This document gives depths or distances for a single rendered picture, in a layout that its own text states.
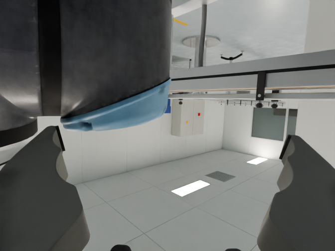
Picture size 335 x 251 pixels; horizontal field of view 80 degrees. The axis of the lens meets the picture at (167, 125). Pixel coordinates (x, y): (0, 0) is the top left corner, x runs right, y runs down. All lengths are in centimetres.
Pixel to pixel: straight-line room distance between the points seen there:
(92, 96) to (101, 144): 512
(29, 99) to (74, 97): 3
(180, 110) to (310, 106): 525
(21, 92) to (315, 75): 66
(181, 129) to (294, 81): 577
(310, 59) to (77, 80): 63
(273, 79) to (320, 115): 62
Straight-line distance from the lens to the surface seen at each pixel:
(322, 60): 70
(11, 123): 20
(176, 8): 110
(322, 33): 136
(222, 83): 80
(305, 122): 132
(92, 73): 18
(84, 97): 19
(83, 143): 512
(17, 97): 19
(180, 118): 631
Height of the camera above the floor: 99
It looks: 6 degrees up
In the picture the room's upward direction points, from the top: 178 degrees counter-clockwise
